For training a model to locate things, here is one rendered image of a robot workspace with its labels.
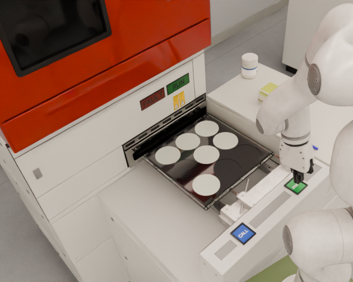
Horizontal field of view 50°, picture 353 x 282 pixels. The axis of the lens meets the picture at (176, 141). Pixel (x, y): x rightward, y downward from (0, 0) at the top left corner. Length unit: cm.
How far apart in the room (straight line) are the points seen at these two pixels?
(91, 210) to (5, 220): 125
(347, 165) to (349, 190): 6
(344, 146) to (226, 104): 92
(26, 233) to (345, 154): 217
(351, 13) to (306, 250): 48
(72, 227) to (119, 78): 65
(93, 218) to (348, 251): 103
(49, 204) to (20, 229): 123
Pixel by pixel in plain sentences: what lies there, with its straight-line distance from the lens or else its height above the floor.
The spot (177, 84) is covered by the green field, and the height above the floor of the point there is 110.
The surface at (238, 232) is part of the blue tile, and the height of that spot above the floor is 96.
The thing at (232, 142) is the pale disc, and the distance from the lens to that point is 153.
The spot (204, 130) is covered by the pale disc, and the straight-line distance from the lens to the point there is 158.
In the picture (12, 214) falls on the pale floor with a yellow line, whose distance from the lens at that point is 277.
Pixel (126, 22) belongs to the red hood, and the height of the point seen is 146.
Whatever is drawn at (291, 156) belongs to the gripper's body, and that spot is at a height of 111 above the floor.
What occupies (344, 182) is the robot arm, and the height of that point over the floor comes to 138.
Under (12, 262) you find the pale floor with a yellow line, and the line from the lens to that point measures 254.
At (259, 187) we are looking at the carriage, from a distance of 140.
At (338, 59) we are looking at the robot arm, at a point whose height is 163.
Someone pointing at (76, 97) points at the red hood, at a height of 130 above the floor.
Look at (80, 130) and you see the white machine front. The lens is 132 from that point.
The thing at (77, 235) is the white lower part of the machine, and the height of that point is 67.
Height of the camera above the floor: 196
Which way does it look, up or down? 43 degrees down
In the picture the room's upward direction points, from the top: 7 degrees counter-clockwise
